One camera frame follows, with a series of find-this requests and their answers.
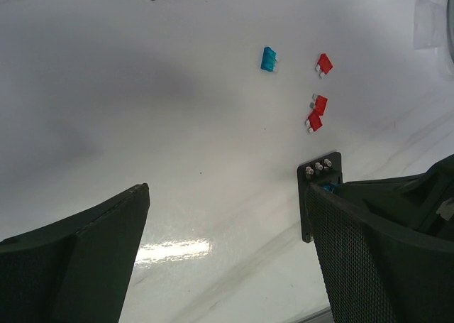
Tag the clear plastic fuse box cover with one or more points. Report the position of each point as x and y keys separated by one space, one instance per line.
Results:
x=429 y=25

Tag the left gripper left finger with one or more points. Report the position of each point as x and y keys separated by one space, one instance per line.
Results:
x=78 y=268

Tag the blue fuse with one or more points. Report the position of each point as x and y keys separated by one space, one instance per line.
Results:
x=269 y=60
x=330 y=187

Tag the red fuse lower left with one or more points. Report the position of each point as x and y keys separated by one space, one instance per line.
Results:
x=313 y=122

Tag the red fuse middle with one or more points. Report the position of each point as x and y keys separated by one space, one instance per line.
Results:
x=319 y=104

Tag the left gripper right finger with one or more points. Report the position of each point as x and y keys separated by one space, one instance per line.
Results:
x=375 y=270

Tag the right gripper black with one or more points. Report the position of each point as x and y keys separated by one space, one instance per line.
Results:
x=423 y=203

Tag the red fuse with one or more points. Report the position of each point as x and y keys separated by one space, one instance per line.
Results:
x=323 y=65
x=313 y=122
x=319 y=104

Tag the red fuse upper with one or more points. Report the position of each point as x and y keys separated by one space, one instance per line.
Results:
x=323 y=65

